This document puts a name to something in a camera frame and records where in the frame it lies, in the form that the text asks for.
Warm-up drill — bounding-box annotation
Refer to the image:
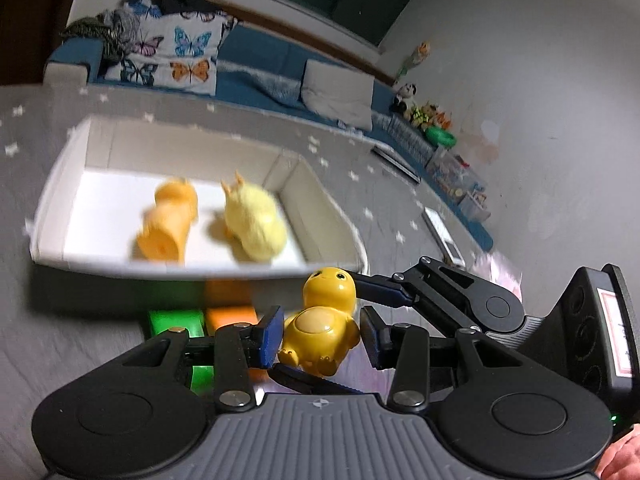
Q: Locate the orange plush toy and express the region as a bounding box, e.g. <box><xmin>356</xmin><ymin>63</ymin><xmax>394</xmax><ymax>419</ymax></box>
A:
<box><xmin>134</xmin><ymin>177</ymin><xmax>200</xmax><ymax>263</ymax></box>

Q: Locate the light blue fuzzy blanket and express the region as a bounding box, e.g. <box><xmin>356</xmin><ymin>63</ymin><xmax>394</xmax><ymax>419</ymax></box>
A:
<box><xmin>218</xmin><ymin>59</ymin><xmax>302</xmax><ymax>107</ymax></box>

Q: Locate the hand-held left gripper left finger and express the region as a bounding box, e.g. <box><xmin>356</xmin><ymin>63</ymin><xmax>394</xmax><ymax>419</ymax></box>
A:
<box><xmin>114</xmin><ymin>305</ymin><xmax>285</xmax><ymax>412</ymax></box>

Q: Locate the yellow plush chick toy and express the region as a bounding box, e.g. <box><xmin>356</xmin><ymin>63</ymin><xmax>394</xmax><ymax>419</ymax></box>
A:
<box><xmin>209</xmin><ymin>170</ymin><xmax>288</xmax><ymax>262</ymax></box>

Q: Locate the clear plastic storage box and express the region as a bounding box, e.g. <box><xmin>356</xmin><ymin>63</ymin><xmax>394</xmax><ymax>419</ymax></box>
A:
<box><xmin>426</xmin><ymin>146</ymin><xmax>490</xmax><ymax>222</ymax></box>

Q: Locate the white pillow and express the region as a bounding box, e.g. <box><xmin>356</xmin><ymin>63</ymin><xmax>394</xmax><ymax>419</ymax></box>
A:
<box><xmin>299</xmin><ymin>58</ymin><xmax>376</xmax><ymax>129</ymax></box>

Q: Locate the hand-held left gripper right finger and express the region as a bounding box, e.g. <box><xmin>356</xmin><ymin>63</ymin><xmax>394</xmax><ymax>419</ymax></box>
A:
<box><xmin>359</xmin><ymin>305</ymin><xmax>502</xmax><ymax>412</ymax></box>

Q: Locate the white cardboard box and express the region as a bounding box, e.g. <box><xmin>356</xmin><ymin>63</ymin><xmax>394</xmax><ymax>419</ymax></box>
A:
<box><xmin>25</xmin><ymin>114</ymin><xmax>370</xmax><ymax>281</ymax></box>

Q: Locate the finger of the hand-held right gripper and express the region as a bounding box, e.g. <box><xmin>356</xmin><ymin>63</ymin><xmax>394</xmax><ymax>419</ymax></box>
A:
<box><xmin>270</xmin><ymin>363</ymin><xmax>362</xmax><ymax>396</ymax></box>
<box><xmin>349</xmin><ymin>255</ymin><xmax>493</xmax><ymax>335</ymax></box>

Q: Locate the blue sofa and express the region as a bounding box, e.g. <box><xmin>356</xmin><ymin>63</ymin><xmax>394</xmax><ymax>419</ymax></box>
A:
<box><xmin>44</xmin><ymin>24</ymin><xmax>496</xmax><ymax>252</ymax></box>

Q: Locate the panda plush toy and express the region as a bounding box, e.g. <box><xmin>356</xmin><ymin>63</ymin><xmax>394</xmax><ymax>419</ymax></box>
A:
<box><xmin>389</xmin><ymin>83</ymin><xmax>419</xmax><ymax>114</ymax></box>

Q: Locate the butterfly print pillow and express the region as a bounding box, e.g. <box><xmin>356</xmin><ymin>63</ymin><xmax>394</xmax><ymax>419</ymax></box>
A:
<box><xmin>119</xmin><ymin>0</ymin><xmax>237</xmax><ymax>97</ymax></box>

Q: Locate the dark flat board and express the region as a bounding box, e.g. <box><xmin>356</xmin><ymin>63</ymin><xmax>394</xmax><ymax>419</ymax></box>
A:
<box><xmin>370</xmin><ymin>144</ymin><xmax>422</xmax><ymax>184</ymax></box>

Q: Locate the person's right hand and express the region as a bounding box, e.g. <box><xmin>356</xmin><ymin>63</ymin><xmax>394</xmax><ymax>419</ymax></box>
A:
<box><xmin>597</xmin><ymin>424</ymin><xmax>640</xmax><ymax>480</ymax></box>

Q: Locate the grey knitted cloth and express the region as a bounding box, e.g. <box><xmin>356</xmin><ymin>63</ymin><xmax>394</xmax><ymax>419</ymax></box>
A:
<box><xmin>61</xmin><ymin>9</ymin><xmax>142</xmax><ymax>61</ymax></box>

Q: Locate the orange toy block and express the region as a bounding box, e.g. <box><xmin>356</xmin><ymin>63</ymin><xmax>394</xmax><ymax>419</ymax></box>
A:
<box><xmin>204</xmin><ymin>280</ymin><xmax>262</xmax><ymax>333</ymax></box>

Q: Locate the pink cloth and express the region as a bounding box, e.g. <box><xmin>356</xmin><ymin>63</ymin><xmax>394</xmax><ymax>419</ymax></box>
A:
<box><xmin>472</xmin><ymin>254</ymin><xmax>524</xmax><ymax>307</ymax></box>

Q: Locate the green toy block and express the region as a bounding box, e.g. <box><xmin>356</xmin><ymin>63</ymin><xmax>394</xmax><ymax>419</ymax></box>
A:
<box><xmin>146</xmin><ymin>308</ymin><xmax>207</xmax><ymax>339</ymax></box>
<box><xmin>191</xmin><ymin>364</ymin><xmax>217</xmax><ymax>395</ymax></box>

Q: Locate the pile of small toys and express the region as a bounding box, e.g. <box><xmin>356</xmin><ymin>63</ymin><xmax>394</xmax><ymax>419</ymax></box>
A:
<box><xmin>410</xmin><ymin>101</ymin><xmax>455</xmax><ymax>132</ymax></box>

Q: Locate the grey star-patterned mat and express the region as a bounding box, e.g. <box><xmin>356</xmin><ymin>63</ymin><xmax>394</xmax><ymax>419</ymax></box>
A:
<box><xmin>0</xmin><ymin>82</ymin><xmax>507</xmax><ymax>480</ymax></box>

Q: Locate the yellow plastic duck toy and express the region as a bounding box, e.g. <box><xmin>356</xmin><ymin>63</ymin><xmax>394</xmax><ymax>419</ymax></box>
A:
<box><xmin>278</xmin><ymin>266</ymin><xmax>362</xmax><ymax>377</ymax></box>

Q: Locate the white remote control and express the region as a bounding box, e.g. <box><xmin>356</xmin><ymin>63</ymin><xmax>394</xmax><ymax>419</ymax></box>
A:
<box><xmin>421</xmin><ymin>206</ymin><xmax>467</xmax><ymax>267</ymax></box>

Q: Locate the green plastic bowl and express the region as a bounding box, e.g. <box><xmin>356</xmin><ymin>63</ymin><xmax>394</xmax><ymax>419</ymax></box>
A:
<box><xmin>424</xmin><ymin>126</ymin><xmax>459</xmax><ymax>149</ymax></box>

